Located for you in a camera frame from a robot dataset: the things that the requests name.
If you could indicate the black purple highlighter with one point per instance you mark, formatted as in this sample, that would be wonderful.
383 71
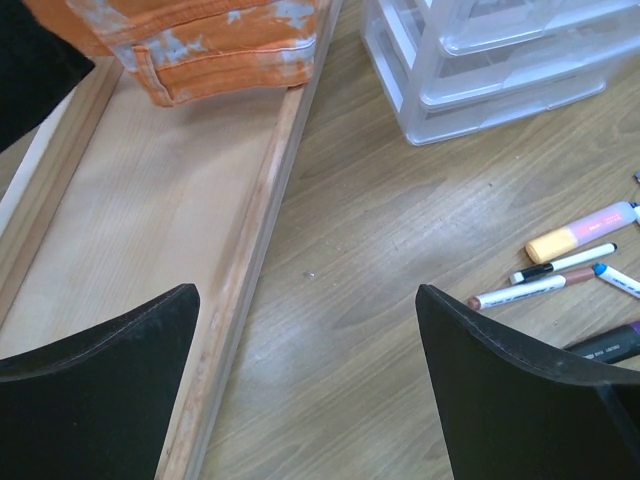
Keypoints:
610 347

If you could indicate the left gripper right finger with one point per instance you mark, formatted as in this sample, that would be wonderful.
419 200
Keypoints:
513 407

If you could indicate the orange bleached shorts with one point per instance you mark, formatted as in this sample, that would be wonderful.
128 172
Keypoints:
182 51

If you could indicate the white drawer organizer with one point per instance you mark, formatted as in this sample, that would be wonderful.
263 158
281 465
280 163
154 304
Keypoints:
452 68

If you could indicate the brown tip white marker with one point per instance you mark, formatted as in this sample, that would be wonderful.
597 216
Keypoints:
527 290

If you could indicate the orange pink highlighter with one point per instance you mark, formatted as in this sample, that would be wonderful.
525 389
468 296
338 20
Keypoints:
580 232

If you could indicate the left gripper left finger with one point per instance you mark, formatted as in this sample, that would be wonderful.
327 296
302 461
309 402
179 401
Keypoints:
97 404

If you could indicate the wooden clothes rack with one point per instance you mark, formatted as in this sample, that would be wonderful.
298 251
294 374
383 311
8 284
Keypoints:
118 200

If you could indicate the black tip white pen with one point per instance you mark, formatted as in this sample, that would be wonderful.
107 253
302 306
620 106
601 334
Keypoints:
540 270

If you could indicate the black garment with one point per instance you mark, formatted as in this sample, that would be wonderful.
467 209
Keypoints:
38 70

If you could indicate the light blue marker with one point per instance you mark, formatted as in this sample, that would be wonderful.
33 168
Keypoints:
617 279

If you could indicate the dark blue cap pen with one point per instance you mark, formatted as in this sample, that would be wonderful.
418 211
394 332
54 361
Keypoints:
636 208

